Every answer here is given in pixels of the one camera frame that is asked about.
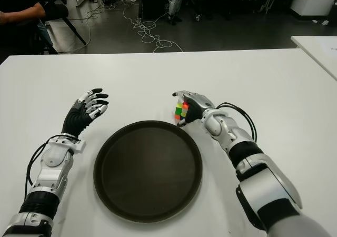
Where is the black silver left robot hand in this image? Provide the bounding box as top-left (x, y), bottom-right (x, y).
top-left (62, 88), bottom-right (110, 137)

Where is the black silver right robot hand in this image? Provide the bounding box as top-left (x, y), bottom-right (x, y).
top-left (172, 90), bottom-right (215, 128)

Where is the multicoloured Rubik's cube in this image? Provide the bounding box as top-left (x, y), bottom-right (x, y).
top-left (173, 101), bottom-right (189, 122)

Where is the round dark brown plate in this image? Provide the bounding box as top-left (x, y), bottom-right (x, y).
top-left (93, 120), bottom-right (203, 224)

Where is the black wheeled equipment stand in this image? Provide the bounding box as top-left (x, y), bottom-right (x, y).
top-left (188, 0), bottom-right (239, 22)

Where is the white humanoid robot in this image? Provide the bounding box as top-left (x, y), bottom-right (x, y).
top-left (167, 0), bottom-right (185, 26)

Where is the black office chair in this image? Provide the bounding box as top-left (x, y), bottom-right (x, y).
top-left (34, 0), bottom-right (87, 55)

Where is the black cabinet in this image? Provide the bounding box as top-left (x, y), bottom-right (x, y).
top-left (138, 0), bottom-right (171, 21)

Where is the seated person in black shirt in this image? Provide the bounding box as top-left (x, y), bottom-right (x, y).
top-left (0, 0), bottom-right (53, 55)

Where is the white side table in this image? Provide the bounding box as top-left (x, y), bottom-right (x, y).
top-left (290, 35), bottom-right (337, 81)

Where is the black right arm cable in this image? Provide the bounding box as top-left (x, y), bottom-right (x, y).
top-left (215, 102), bottom-right (257, 143)

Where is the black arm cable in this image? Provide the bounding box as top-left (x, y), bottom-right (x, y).
top-left (215, 102), bottom-right (257, 143)
top-left (25, 135), bottom-right (80, 195)

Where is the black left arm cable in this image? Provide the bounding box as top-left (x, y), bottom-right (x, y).
top-left (25, 135), bottom-right (80, 195)

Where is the tangled white floor cable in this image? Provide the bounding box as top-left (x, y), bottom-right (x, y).
top-left (122, 0), bottom-right (184, 53)

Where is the white pedestal cabinet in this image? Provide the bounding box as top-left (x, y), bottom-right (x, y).
top-left (289, 0), bottom-right (337, 19)

